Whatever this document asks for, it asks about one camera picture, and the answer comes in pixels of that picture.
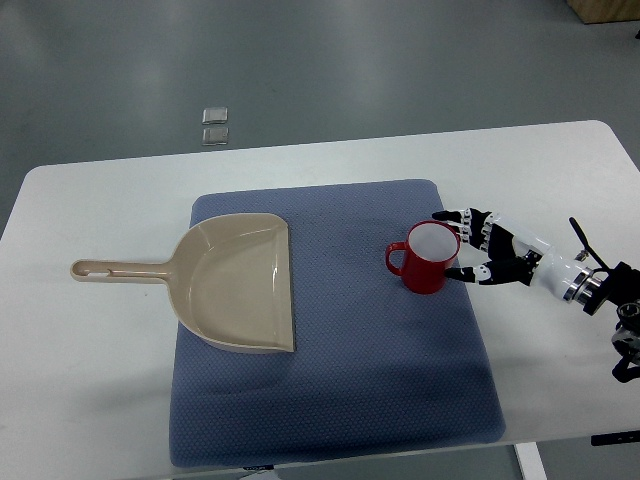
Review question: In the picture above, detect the upper metal floor plate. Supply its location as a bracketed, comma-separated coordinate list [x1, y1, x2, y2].
[202, 107, 228, 125]

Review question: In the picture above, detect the beige plastic dustpan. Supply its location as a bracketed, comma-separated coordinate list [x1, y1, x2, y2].
[70, 213, 295, 354]

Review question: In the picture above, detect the blue textured mat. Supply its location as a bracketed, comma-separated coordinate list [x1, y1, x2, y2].
[169, 179, 505, 467]

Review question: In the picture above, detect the white table leg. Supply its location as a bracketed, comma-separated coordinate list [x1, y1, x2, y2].
[514, 442, 547, 480]

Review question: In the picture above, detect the black table control panel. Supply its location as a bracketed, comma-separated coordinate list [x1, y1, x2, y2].
[590, 430, 640, 447]

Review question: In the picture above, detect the red cup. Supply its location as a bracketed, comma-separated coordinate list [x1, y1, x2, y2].
[385, 220, 461, 295]

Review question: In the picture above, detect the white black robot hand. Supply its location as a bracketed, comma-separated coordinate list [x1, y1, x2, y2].
[432, 208, 603, 305]

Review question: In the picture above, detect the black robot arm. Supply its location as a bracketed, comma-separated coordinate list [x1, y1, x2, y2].
[569, 217, 639, 383]

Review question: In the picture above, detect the wooden box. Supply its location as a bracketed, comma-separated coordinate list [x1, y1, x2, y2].
[566, 0, 639, 25]

